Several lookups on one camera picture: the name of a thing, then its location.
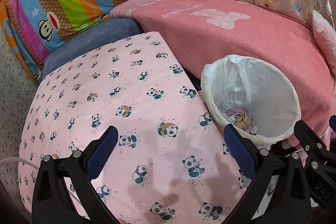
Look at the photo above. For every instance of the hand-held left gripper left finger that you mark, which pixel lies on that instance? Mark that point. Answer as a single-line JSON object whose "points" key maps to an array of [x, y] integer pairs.
{"points": [[103, 153]]}

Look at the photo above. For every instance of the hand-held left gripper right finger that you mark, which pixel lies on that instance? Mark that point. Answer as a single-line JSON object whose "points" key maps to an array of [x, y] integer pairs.
{"points": [[237, 151]]}

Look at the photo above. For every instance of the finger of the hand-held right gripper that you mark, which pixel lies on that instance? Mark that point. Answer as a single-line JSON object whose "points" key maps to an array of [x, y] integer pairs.
{"points": [[309, 144], [334, 123]]}

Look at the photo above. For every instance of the beige cloth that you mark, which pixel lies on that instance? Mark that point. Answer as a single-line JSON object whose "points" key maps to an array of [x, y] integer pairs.
{"points": [[242, 120]]}

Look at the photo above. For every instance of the purple cloth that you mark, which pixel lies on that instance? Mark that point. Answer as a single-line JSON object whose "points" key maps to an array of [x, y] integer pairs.
{"points": [[233, 111]]}

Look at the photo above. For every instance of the white bag lined trash bin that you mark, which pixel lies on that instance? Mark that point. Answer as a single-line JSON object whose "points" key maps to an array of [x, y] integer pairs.
{"points": [[262, 92]]}

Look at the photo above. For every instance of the pink panda print sheet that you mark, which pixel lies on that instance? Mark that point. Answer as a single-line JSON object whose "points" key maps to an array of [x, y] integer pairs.
{"points": [[118, 82]]}

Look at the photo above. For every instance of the pink floral pillow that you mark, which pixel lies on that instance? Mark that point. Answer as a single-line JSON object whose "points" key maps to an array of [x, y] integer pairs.
{"points": [[325, 35]]}

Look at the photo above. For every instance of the blue sofa cushion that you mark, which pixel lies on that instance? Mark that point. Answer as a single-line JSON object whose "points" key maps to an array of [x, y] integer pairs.
{"points": [[92, 40]]}

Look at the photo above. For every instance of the pink fleece blanket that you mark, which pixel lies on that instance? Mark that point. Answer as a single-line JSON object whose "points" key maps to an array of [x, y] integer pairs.
{"points": [[210, 40]]}

